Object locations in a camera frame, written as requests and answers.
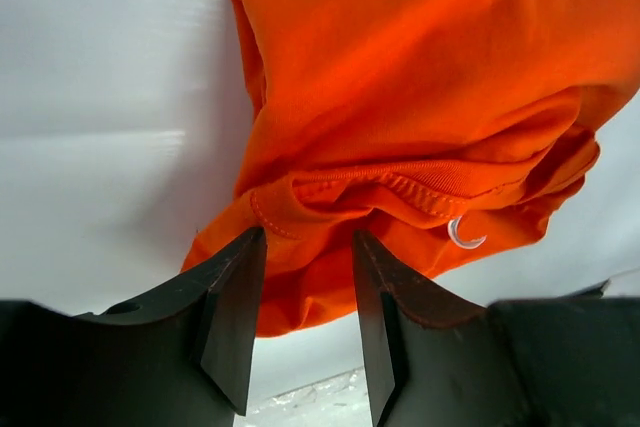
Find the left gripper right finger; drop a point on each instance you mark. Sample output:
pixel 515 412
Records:
pixel 433 358

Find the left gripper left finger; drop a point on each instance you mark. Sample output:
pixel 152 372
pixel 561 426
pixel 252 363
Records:
pixel 179 354

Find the orange t shirt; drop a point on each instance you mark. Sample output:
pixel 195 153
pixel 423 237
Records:
pixel 450 129

